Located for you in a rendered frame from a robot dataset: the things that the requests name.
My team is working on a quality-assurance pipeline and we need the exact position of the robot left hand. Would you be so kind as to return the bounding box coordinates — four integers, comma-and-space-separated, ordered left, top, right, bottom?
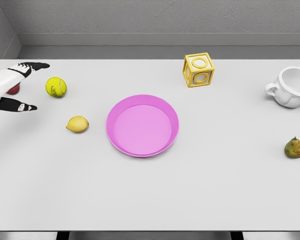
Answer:
0, 61, 51, 113

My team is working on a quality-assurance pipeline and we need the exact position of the yellow lemon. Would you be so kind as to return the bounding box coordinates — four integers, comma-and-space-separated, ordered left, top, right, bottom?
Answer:
65, 115, 90, 133

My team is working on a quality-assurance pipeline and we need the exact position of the pink round plate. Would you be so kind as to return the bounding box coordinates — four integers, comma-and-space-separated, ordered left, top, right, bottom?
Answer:
105, 94, 180, 158

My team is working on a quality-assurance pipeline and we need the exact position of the red fruit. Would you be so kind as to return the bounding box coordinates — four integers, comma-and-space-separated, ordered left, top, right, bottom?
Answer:
5, 83, 21, 96

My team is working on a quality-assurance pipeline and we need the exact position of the yellow-green tennis ball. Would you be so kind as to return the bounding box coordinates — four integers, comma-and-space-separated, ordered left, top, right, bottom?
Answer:
45, 76, 68, 98

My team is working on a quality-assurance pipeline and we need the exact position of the yellow letter block cube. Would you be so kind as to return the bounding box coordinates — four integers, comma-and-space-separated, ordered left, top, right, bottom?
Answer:
182, 52, 216, 88

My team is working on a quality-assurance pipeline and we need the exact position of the white ceramic cup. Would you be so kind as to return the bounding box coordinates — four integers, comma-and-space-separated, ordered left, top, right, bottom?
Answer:
264, 66, 300, 109

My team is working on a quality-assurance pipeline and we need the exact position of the green-brown pear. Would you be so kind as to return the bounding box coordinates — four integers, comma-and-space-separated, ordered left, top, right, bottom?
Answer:
283, 136, 300, 159

